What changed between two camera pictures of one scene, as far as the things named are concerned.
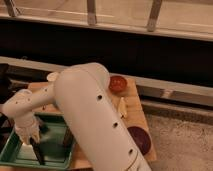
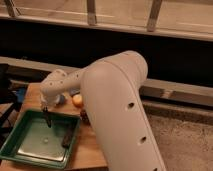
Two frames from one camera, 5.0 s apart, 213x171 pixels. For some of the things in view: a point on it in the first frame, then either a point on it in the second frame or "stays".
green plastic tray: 57,145 stays
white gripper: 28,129 to 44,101
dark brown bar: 68,139 stays
